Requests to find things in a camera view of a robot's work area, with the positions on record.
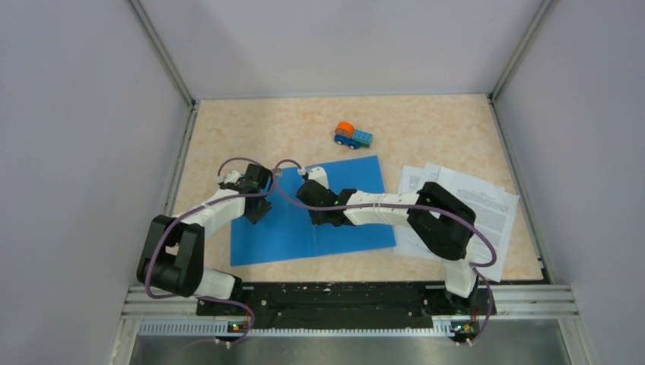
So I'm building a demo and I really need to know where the toy truck orange blue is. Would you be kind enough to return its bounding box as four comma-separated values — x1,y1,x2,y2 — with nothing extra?
334,121,373,150

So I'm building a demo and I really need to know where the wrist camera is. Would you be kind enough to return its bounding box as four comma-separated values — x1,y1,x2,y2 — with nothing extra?
217,170,243,185
298,166,329,189

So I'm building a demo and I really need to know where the blue file folder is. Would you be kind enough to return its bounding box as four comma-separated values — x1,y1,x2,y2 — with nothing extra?
229,154,397,268

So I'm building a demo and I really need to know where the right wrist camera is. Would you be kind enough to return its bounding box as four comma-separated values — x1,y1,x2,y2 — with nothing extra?
298,166,329,189

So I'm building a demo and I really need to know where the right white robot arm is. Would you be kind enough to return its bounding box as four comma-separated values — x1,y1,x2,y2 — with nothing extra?
296,179,480,313

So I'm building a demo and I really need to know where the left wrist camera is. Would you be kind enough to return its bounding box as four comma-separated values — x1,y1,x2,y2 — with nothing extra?
217,170,243,185

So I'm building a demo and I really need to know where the lower printed paper sheet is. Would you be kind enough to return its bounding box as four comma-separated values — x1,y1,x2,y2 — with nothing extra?
393,163,441,260

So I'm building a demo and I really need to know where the printed paper sheet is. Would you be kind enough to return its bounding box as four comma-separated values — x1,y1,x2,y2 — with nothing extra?
424,162,519,282
393,163,441,260

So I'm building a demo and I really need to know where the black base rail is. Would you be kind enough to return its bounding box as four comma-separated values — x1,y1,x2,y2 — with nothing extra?
196,281,497,343

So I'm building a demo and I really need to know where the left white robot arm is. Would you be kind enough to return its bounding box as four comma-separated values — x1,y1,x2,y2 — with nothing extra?
136,163,273,314

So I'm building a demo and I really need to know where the top printed paper sheet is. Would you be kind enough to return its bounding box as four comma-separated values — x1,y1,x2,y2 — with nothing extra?
424,162,519,282

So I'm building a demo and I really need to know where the grey cable duct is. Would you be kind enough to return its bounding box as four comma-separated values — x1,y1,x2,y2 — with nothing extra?
138,319,455,338

